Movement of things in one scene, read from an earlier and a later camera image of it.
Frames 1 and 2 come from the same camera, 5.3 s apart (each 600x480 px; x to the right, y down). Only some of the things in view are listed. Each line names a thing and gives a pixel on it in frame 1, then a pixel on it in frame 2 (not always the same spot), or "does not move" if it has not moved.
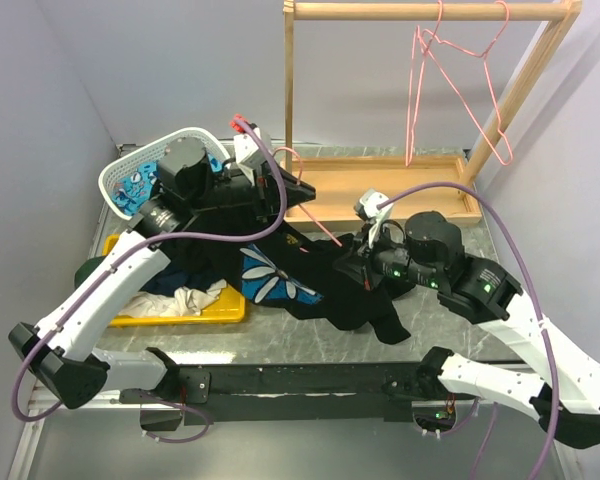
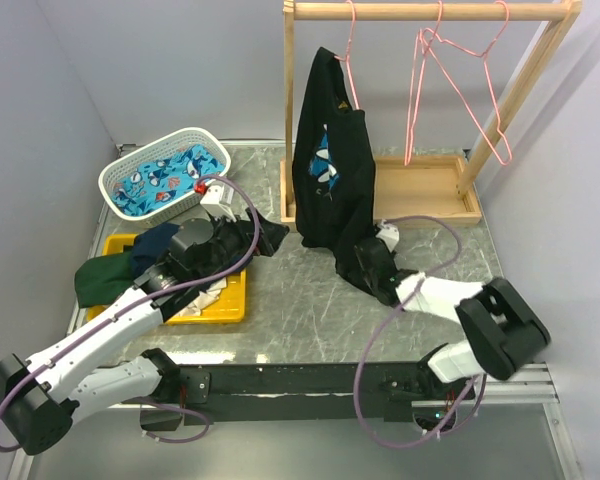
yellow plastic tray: (228, 306) does not move
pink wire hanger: (418, 58) does not move
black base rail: (282, 393) does not move
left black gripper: (271, 194) -> (270, 236)
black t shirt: (280, 271) -> (333, 168)
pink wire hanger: (316, 221) -> (346, 59)
